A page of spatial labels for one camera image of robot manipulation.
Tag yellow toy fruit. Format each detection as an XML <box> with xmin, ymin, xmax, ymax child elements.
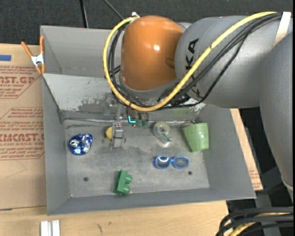
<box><xmin>105</xmin><ymin>126</ymin><xmax>114</xmax><ymax>142</ymax></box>

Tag grey metal bin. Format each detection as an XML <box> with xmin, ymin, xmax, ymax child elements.
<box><xmin>40</xmin><ymin>25</ymin><xmax>257</xmax><ymax>216</ymax></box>

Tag blue sunglasses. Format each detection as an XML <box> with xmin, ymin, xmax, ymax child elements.
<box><xmin>152</xmin><ymin>155</ymin><xmax>190</xmax><ymax>170</ymax></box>

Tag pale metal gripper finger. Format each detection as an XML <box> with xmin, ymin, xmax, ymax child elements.
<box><xmin>114</xmin><ymin>121</ymin><xmax>126</xmax><ymax>149</ymax></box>
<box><xmin>111</xmin><ymin>125</ymin><xmax>117</xmax><ymax>149</ymax></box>

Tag green toy building block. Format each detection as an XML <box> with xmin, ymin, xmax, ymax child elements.
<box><xmin>113</xmin><ymin>170</ymin><xmax>133</xmax><ymax>195</ymax></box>

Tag clear tape roll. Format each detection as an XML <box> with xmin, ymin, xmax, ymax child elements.
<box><xmin>152</xmin><ymin>120</ymin><xmax>173</xmax><ymax>143</ymax></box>

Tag green cup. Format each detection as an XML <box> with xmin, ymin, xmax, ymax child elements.
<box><xmin>182</xmin><ymin>122</ymin><xmax>210</xmax><ymax>153</ymax></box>

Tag brown cardboard board, red print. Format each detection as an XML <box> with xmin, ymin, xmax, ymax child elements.
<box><xmin>0</xmin><ymin>42</ymin><xmax>264</xmax><ymax>212</ymax></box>

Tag blue crumpled foil packet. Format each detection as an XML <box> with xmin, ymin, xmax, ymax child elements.
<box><xmin>67</xmin><ymin>133</ymin><xmax>93</xmax><ymax>156</ymax></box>

